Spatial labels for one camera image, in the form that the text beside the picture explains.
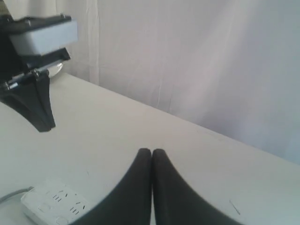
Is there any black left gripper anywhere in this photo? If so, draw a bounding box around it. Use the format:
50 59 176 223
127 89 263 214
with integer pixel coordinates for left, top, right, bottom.
0 14 70 132

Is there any grey power cord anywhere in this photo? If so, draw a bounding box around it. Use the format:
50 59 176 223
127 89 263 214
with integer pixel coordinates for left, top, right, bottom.
0 186 35 203

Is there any white five-outlet power strip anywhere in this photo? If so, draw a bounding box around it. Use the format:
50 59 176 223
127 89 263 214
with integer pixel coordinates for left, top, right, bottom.
21 180 91 225

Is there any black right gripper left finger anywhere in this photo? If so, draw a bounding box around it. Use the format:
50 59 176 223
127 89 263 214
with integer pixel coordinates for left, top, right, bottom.
72 148 152 225

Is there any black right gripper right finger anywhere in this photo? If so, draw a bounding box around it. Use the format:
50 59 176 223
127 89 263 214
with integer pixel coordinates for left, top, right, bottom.
151 149 240 225

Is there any white backdrop curtain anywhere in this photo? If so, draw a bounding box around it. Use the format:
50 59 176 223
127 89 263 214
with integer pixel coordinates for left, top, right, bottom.
6 0 300 163

